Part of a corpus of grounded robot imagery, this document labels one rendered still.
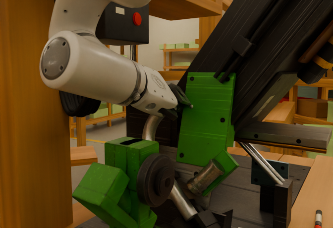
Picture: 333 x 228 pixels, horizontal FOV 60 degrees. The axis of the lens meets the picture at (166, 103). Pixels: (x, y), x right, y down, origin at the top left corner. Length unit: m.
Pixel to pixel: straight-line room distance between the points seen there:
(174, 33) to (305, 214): 10.05
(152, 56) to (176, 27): 1.41
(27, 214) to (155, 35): 10.50
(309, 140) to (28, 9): 0.67
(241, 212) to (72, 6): 0.65
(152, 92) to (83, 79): 0.15
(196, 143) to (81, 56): 0.35
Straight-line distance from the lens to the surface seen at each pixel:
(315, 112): 3.79
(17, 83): 0.68
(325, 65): 0.80
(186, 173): 0.68
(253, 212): 0.85
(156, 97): 0.53
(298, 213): 0.89
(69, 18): 0.49
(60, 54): 0.42
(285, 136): 0.71
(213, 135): 0.63
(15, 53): 0.68
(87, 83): 0.42
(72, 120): 5.82
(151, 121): 0.67
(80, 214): 0.89
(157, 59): 10.96
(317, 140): 0.70
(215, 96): 0.64
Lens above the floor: 1.28
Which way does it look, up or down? 6 degrees down
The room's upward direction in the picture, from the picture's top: straight up
